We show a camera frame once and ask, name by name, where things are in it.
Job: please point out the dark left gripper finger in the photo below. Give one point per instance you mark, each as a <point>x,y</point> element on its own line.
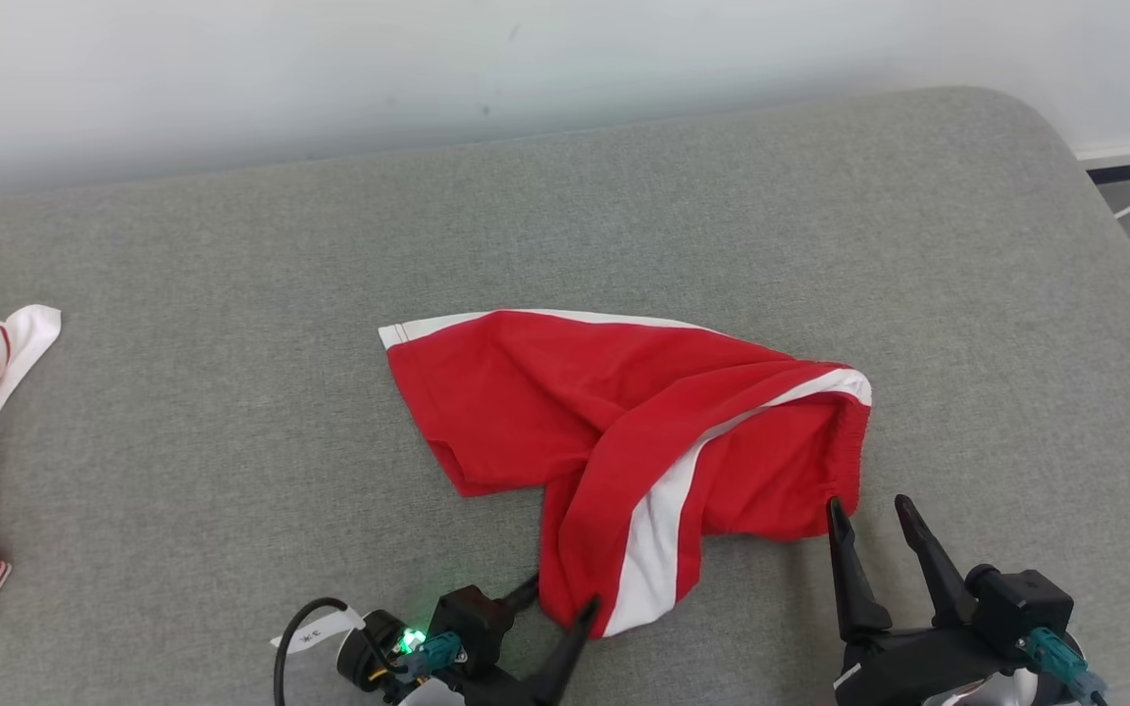
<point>565,652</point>
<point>523,593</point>

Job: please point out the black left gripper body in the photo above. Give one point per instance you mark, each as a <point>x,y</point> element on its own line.
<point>496,688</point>

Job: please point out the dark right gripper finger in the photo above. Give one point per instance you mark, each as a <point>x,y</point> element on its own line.
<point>854,579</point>
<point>933,569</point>

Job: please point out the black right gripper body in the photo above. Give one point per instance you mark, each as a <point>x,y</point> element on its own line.
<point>918,667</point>

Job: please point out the red shorts with white stripe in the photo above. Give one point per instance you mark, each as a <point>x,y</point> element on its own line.
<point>545,402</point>

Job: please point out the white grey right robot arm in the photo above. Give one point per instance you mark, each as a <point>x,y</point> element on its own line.
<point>1006,691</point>

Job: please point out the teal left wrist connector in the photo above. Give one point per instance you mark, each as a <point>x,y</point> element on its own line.
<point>433,652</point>

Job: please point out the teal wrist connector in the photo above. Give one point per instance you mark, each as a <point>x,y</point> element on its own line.
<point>433,652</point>
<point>1065,662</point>

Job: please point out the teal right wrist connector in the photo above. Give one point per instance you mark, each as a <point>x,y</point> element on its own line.
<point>1065,662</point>

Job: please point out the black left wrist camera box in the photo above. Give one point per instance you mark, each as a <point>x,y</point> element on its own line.
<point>472,623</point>

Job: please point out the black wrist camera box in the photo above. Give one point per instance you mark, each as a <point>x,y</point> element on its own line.
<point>1021,608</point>
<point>472,623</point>

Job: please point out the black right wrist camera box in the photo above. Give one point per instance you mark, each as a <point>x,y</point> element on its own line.
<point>1021,608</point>

